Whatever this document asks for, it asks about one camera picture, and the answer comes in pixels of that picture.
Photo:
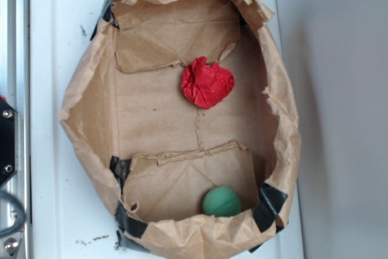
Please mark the green ball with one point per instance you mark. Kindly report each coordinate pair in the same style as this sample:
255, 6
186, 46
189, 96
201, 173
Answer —
221, 201

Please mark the aluminium frame rail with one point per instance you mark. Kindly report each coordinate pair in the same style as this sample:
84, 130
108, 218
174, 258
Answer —
15, 81

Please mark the white plastic tray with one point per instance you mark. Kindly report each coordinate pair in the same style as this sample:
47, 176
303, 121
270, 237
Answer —
68, 218

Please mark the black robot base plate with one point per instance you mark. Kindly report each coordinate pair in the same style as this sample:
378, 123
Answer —
7, 143

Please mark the crumpled red paper ball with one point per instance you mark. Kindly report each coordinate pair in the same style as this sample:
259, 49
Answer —
206, 85

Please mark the brown paper bag tray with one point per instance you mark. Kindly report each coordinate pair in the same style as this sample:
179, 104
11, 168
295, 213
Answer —
152, 155

